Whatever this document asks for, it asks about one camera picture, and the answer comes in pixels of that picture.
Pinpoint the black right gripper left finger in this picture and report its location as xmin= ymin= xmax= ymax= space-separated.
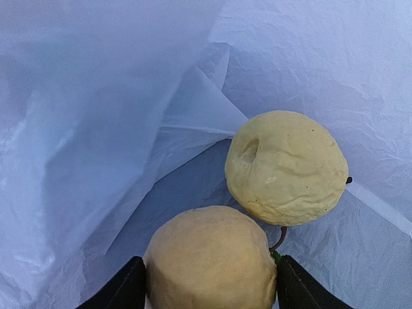
xmin=77 ymin=256 xmax=146 ymax=309

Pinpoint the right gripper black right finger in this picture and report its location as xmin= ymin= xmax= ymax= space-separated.
xmin=276 ymin=255 xmax=351 ymax=309

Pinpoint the peach fruit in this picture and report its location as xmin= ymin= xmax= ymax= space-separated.
xmin=144 ymin=205 xmax=277 ymax=308

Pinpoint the pale yellow bumpy fruit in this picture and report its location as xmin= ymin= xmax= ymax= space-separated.
xmin=225 ymin=111 xmax=349 ymax=227

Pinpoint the white plastic bag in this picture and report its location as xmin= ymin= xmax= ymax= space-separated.
xmin=1 ymin=1 xmax=411 ymax=308

